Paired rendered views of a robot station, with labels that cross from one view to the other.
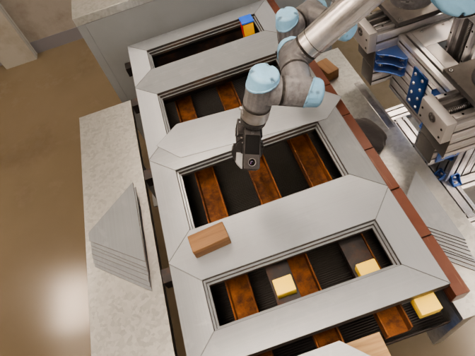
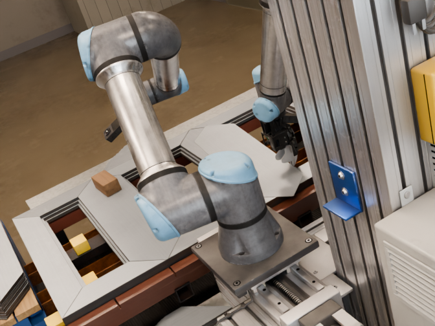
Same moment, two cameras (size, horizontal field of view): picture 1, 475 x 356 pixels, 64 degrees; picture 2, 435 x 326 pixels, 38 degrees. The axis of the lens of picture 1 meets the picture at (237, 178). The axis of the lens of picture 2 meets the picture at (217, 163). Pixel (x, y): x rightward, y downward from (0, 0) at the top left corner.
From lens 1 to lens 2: 198 cm
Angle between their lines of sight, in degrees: 57
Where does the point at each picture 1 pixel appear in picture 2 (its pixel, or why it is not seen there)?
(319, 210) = (139, 228)
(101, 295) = (87, 174)
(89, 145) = (224, 106)
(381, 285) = (64, 281)
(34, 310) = not seen: hidden behind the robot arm
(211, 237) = (102, 179)
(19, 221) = not seen: hidden behind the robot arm
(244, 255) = (96, 206)
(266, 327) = (38, 237)
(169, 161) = (189, 138)
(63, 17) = not seen: outside the picture
